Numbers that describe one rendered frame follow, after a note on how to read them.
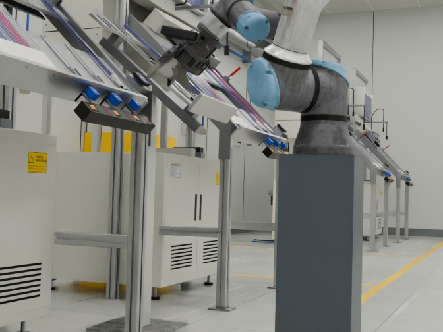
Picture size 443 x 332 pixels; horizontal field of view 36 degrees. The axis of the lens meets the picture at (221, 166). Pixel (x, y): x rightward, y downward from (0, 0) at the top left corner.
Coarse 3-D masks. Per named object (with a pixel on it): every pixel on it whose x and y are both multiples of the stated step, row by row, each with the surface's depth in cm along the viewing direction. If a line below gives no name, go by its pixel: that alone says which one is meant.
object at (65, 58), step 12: (36, 36) 178; (48, 48) 177; (60, 48) 185; (72, 48) 192; (60, 60) 177; (72, 60) 184; (84, 60) 193; (72, 72) 176; (84, 72) 184; (96, 72) 192
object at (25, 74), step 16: (0, 64) 145; (16, 64) 149; (32, 64) 153; (0, 80) 149; (16, 80) 153; (32, 80) 157; (48, 80) 162; (64, 80) 166; (80, 80) 171; (64, 96) 171; (80, 96) 176; (128, 96) 194; (144, 96) 202
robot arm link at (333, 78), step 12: (312, 60) 167; (324, 72) 165; (336, 72) 166; (324, 84) 164; (336, 84) 165; (348, 84) 169; (324, 96) 164; (336, 96) 165; (312, 108) 165; (324, 108) 165; (336, 108) 165
